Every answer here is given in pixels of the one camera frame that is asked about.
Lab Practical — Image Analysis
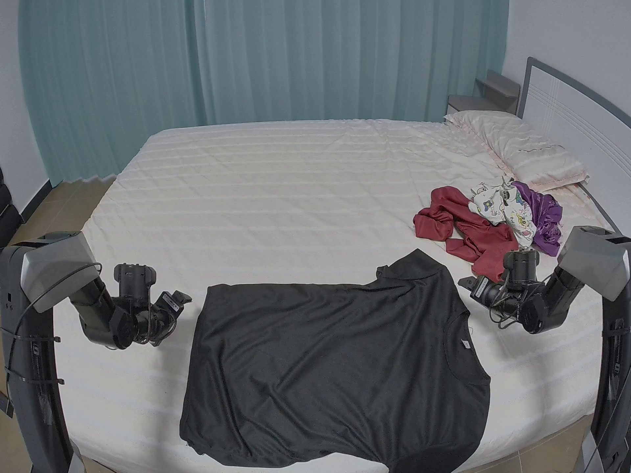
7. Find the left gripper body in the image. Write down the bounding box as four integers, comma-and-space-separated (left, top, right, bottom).
148, 290, 194, 324

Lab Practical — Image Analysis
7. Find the cream pillow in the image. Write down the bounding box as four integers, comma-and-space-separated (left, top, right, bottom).
444, 110, 590, 193

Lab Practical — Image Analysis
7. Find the black T-shirt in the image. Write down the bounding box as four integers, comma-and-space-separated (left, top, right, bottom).
178, 248, 493, 464

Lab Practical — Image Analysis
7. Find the black chest of drawers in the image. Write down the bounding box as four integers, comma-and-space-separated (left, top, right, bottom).
0, 166, 24, 237

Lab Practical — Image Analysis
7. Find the purple garment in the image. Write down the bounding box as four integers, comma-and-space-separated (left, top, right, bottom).
512, 180, 564, 256

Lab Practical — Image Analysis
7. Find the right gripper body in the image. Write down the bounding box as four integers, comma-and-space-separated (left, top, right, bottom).
468, 278, 503, 310

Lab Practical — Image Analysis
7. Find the white printed garment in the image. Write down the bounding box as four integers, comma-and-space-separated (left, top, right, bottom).
467, 178, 535, 250

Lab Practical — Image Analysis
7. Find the blue-green curtain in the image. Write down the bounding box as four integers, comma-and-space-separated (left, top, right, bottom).
190, 0, 508, 127
19, 0, 205, 186

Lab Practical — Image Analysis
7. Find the red garment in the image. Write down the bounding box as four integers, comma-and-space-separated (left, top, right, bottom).
413, 185, 519, 276

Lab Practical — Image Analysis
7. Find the black cable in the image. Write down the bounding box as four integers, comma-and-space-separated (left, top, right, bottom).
4, 262, 103, 403

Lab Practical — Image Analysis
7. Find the grey bedside table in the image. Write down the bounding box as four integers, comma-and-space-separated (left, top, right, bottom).
448, 70, 522, 117

